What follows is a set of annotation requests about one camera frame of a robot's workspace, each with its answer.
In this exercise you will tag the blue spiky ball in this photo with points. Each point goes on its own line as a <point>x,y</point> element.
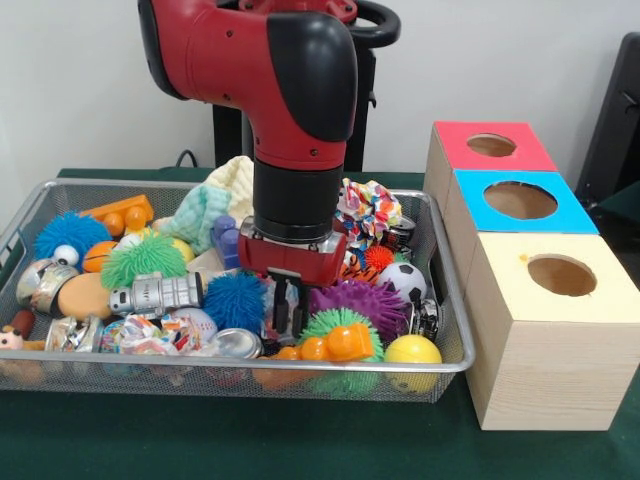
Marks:
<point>232,302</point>

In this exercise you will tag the clear mesh bin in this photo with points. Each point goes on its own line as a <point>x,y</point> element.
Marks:
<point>452,320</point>

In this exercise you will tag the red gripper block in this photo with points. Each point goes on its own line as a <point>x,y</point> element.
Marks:
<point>290,260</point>

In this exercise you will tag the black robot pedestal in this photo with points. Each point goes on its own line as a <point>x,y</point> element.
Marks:
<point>367,75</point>

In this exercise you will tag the orange toy block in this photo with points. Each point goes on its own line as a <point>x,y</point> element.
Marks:
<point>345,342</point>

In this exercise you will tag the small basketball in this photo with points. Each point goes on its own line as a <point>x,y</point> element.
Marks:
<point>97,257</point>

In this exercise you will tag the cream knitted cloth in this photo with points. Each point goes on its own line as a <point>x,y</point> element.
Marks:
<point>237,185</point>

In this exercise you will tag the purple spiky ball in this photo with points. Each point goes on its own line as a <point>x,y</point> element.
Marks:
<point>360,300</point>

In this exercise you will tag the green spiky ball with eyes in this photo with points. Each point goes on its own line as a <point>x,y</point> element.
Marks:
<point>142,257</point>

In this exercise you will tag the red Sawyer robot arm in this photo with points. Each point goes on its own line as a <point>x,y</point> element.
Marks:
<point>280,75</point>

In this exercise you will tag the wooden box with three holes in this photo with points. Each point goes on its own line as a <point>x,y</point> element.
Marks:
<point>550,375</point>

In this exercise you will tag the colourful patterned cloth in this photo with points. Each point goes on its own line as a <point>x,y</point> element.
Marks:
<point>370,207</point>

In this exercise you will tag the dark green tablecloth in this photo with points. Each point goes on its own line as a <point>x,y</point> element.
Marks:
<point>250,440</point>
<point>622,205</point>

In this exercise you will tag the silver toy robot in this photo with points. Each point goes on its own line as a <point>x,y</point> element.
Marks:
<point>155,295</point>

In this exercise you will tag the black flat panel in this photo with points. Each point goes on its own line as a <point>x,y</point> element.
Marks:
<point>615,125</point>

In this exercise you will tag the yellow ball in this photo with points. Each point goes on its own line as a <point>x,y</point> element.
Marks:
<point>412,350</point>

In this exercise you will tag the small soccer ball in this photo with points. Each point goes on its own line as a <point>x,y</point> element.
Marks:
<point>402,282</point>

